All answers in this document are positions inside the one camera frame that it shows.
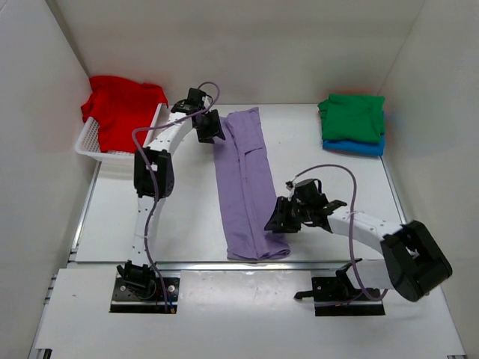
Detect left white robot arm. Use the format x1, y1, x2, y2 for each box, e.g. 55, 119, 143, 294
117, 82, 225, 302

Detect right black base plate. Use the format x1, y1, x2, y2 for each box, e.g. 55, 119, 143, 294
292, 262, 385, 317

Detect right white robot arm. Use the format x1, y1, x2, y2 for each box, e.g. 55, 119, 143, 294
265, 179, 453, 302

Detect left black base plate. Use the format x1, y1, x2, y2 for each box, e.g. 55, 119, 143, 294
109, 272, 180, 315

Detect red t shirt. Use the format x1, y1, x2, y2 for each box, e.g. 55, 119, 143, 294
81, 76, 168, 153

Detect white plastic basket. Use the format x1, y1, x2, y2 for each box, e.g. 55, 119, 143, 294
74, 101, 168, 162

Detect purple t shirt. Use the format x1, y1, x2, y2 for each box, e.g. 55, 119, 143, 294
213, 107, 290, 261

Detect green folded t shirt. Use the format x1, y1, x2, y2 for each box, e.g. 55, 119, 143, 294
317, 93, 385, 144

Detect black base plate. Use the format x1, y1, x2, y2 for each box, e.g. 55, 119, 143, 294
292, 262, 385, 317
109, 272, 180, 315

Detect aluminium rail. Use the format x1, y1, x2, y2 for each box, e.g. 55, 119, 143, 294
67, 257, 353, 271

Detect blue folded t shirt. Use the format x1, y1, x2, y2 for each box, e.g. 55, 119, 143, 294
322, 110, 385, 156

